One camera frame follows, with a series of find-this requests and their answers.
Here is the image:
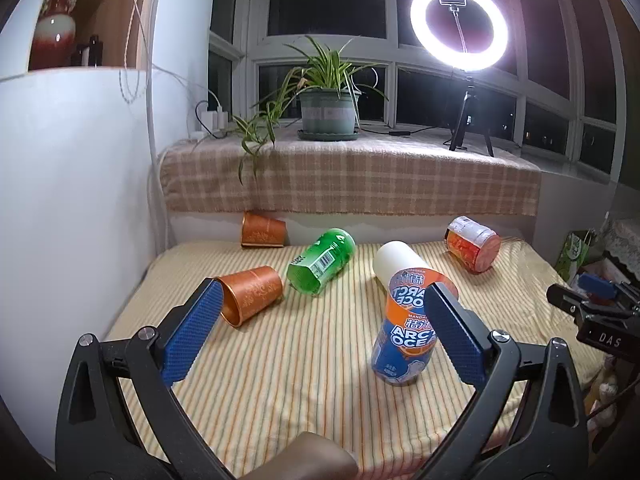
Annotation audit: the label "red ceramic vase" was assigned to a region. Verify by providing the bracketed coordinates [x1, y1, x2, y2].
[29, 0, 77, 70]

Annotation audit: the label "far orange paper cup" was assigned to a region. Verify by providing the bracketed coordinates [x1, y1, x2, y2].
[241, 211, 288, 248]

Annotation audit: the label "green bottle-label cup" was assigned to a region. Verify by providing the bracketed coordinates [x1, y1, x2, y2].
[286, 228, 356, 295]

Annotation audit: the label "striped yellow tablecloth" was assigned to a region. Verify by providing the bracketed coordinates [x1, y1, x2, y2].
[102, 239, 609, 480]

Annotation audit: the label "plaid beige windowsill cloth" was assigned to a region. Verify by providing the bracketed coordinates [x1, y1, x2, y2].
[160, 131, 541, 217]

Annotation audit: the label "green carton box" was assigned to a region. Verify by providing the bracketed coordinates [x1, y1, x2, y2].
[554, 229, 598, 283]

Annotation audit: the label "white cable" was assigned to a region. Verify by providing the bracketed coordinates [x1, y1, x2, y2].
[112, 0, 222, 256]

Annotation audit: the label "black tripod stand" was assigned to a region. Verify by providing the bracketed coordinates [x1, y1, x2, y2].
[438, 0, 477, 152]

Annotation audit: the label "white paper cup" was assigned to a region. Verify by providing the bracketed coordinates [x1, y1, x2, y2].
[373, 240, 431, 290]

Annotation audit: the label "white lace cloth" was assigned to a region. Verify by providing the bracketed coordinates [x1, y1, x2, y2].
[602, 218, 640, 275]

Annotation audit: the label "white power adapters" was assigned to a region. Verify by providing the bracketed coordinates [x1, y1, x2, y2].
[191, 101, 229, 141]

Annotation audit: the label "Arctic Ocean orange-blue cup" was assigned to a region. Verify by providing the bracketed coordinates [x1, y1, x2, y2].
[371, 268, 459, 385]

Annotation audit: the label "potted spider plant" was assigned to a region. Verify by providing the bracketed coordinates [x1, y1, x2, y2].
[233, 35, 387, 182]

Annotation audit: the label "near orange paper cup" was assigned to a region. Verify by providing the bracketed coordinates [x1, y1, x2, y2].
[215, 266, 283, 328]

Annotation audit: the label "orange paper cup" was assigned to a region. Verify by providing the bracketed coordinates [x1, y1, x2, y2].
[241, 211, 288, 248]
[215, 266, 283, 328]

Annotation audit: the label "orange fruit-label cup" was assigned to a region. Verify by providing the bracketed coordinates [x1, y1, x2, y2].
[445, 216, 501, 274]

